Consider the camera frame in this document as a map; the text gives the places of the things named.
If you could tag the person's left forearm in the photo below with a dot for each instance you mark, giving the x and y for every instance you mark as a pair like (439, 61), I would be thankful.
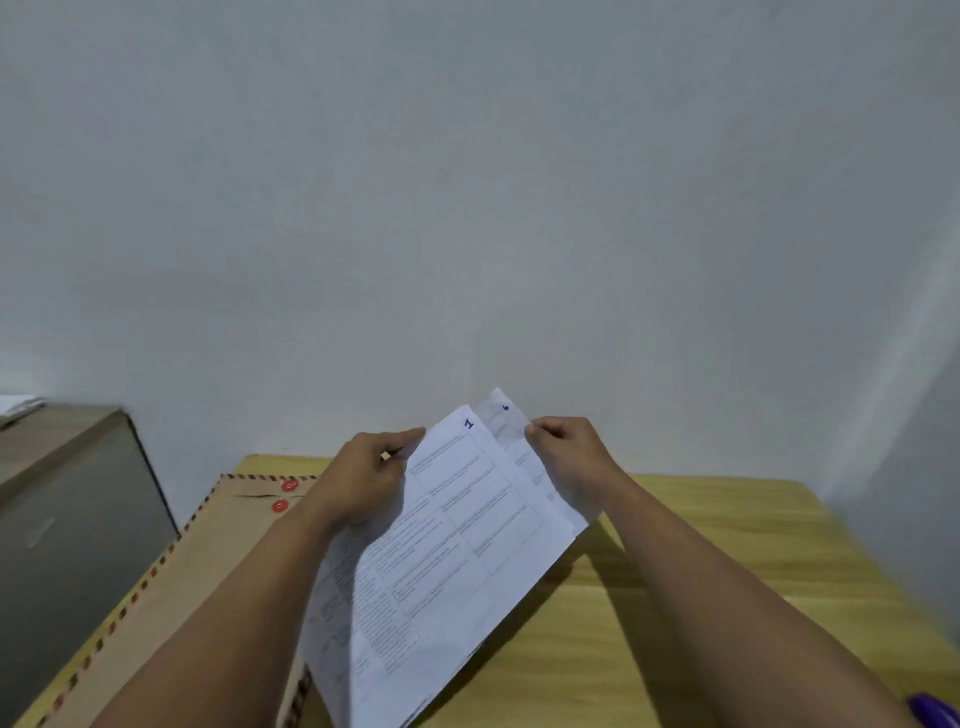
(225, 622)

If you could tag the person's right thumb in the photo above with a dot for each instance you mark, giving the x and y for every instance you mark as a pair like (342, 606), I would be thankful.
(541, 430)

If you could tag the purple object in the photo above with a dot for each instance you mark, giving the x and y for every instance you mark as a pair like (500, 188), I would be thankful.
(936, 711)

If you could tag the person's right forearm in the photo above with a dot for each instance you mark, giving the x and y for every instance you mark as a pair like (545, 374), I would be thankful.
(720, 607)

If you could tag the person's right hand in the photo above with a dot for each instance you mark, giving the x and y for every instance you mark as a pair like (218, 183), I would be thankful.
(574, 465)

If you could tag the white paper on cabinet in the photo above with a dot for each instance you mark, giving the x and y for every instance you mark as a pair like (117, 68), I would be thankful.
(16, 406)

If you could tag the person's left hand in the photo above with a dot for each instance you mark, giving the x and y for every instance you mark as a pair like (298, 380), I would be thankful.
(358, 480)

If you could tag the white printed paper sheet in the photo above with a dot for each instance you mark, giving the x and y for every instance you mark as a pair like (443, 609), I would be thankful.
(442, 555)
(517, 439)

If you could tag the grey cabinet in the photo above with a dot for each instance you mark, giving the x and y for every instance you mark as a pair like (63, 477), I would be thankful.
(67, 540)

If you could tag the person's left thumb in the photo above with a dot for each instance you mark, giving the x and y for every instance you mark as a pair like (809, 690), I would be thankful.
(405, 441)

